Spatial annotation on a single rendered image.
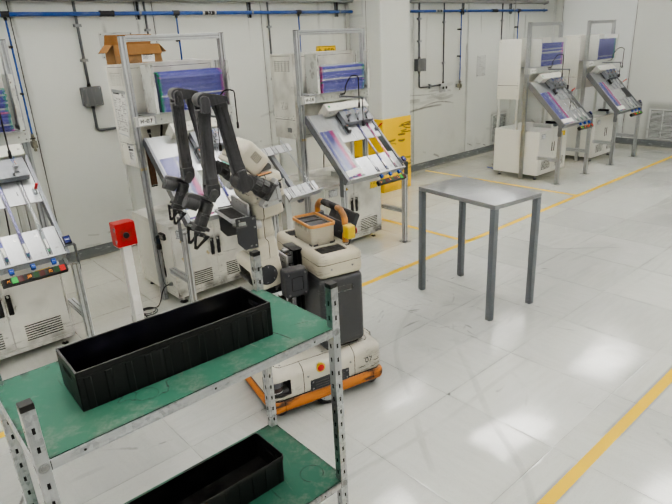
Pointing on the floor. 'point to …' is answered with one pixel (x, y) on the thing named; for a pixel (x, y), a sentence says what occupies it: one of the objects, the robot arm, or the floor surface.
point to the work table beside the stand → (465, 190)
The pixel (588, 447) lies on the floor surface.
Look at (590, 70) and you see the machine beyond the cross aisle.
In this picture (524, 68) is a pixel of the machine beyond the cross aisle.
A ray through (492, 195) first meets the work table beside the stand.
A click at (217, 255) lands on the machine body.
